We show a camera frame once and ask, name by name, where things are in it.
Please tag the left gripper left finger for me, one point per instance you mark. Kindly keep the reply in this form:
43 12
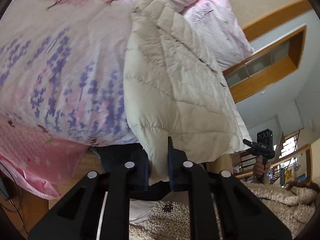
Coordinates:
98 206

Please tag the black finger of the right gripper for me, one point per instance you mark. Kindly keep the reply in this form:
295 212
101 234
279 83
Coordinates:
247 142

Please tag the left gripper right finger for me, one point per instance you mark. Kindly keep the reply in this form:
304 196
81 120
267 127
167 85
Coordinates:
220 206

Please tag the cream quilted down jacket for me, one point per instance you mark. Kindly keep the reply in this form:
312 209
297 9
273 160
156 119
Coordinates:
174 90

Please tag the person's right hand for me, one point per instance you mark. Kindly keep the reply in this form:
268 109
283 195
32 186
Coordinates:
259 168

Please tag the beige fleece sweater sleeve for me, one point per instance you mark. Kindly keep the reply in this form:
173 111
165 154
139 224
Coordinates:
295 205

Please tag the wooden framed glass door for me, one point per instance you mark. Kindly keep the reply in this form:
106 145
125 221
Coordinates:
276 60

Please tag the pink floral right pillow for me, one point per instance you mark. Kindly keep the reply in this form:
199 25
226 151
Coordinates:
217 26

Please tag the pink floral bed sheet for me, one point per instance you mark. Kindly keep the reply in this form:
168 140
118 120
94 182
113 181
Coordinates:
62 64

